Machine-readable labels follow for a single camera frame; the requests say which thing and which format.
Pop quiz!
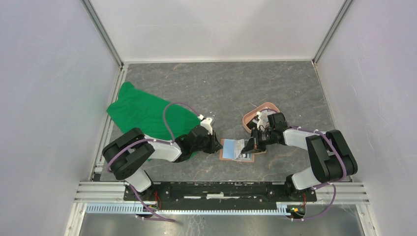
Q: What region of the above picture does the tan leather card holder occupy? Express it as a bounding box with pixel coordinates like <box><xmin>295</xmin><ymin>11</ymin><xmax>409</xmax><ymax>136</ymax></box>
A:
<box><xmin>219</xmin><ymin>139</ymin><xmax>266</xmax><ymax>163</ymax></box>

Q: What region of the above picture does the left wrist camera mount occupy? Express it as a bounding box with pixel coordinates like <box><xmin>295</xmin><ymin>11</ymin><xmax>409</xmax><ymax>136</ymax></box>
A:
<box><xmin>198</xmin><ymin>115</ymin><xmax>214</xmax><ymax>135</ymax></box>

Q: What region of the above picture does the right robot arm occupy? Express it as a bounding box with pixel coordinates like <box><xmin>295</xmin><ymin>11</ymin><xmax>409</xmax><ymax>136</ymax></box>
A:
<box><xmin>240</xmin><ymin>112</ymin><xmax>358</xmax><ymax>201</ymax></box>

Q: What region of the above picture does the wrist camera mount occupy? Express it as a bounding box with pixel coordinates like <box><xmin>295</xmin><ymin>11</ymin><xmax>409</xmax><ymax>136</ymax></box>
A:
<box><xmin>256</xmin><ymin>112</ymin><xmax>268</xmax><ymax>131</ymax></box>
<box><xmin>198</xmin><ymin>115</ymin><xmax>214</xmax><ymax>135</ymax></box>

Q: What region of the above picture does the green cloth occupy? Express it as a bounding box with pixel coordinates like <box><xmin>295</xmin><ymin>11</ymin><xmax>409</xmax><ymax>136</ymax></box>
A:
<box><xmin>107</xmin><ymin>82</ymin><xmax>200</xmax><ymax>140</ymax></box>

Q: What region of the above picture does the slotted cable duct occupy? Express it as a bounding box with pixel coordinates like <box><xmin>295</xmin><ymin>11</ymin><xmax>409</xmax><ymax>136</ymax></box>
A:
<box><xmin>86</xmin><ymin>203</ymin><xmax>290</xmax><ymax>216</ymax></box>

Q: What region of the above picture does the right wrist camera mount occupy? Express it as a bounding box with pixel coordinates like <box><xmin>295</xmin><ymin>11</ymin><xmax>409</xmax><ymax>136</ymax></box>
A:
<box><xmin>256</xmin><ymin>112</ymin><xmax>268</xmax><ymax>131</ymax></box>

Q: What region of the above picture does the pink oval tray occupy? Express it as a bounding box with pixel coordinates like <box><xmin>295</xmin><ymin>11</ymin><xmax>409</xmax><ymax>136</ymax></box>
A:
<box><xmin>242</xmin><ymin>102</ymin><xmax>280</xmax><ymax>133</ymax></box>

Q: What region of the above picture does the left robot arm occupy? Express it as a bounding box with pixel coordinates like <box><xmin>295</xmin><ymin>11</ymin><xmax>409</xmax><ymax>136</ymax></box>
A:
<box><xmin>102</xmin><ymin>125</ymin><xmax>223</xmax><ymax>201</ymax></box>

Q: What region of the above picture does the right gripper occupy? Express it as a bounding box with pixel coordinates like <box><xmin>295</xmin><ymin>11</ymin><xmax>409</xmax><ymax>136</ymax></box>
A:
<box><xmin>241</xmin><ymin>127</ymin><xmax>275</xmax><ymax>154</ymax></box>

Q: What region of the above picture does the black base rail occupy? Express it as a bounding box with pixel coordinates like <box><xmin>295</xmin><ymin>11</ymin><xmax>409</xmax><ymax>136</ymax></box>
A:
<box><xmin>139</xmin><ymin>181</ymin><xmax>317</xmax><ymax>210</ymax></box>

